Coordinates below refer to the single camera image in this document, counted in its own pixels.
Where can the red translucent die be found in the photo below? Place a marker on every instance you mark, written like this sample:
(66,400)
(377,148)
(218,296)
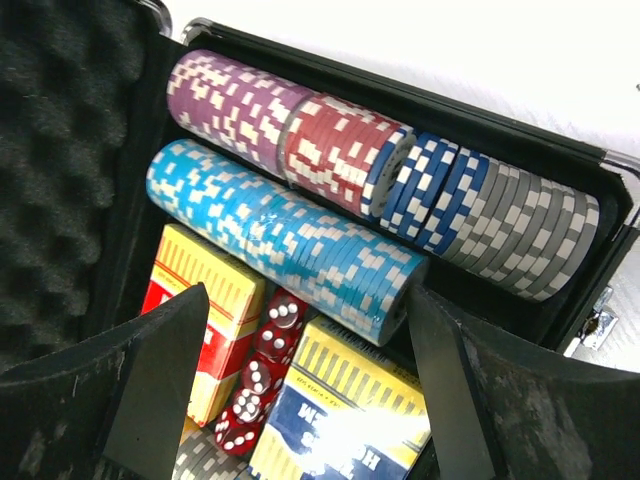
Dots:
(260,375)
(275,343)
(285,310)
(248,406)
(233,436)

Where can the light blue chip stack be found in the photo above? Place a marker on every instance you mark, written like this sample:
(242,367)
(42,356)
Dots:
(209,193)
(345,270)

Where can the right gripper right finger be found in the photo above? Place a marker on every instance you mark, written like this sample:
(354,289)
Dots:
(501,407)

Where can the red card deck box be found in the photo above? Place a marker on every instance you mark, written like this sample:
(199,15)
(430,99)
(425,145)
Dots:
(236,298)

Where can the blue card deck box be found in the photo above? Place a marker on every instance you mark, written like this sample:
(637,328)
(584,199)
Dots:
(345,411)

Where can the black poker case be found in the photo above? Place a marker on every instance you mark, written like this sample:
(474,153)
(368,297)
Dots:
(82,114)

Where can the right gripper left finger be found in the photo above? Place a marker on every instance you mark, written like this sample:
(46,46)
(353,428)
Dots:
(110,407)

